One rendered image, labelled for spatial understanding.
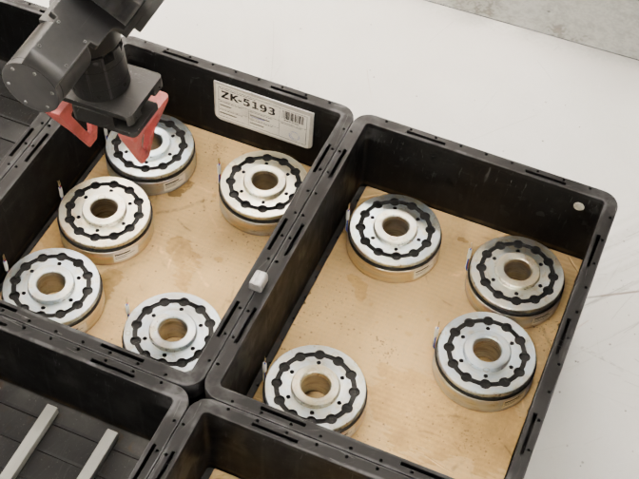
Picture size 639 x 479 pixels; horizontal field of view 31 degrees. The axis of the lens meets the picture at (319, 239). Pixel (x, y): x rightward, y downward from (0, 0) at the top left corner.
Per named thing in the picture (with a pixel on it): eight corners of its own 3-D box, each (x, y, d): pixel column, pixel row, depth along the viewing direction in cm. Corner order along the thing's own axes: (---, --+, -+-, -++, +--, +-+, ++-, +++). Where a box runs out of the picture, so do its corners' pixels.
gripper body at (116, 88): (132, 131, 113) (119, 75, 107) (43, 103, 115) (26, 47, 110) (165, 87, 116) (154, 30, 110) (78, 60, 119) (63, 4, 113)
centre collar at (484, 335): (471, 326, 121) (472, 322, 120) (516, 342, 120) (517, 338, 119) (455, 363, 118) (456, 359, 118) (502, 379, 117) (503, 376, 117)
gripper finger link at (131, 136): (146, 188, 119) (132, 124, 111) (87, 168, 121) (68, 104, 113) (179, 143, 122) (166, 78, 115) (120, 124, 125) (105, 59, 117)
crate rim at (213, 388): (358, 124, 132) (359, 109, 130) (616, 210, 126) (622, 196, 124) (198, 405, 109) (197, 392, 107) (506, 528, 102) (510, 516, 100)
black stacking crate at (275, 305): (353, 182, 139) (359, 115, 131) (594, 265, 133) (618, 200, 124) (203, 453, 116) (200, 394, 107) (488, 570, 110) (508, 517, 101)
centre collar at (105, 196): (96, 188, 131) (95, 184, 130) (135, 202, 130) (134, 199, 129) (73, 219, 128) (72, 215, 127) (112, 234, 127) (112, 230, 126)
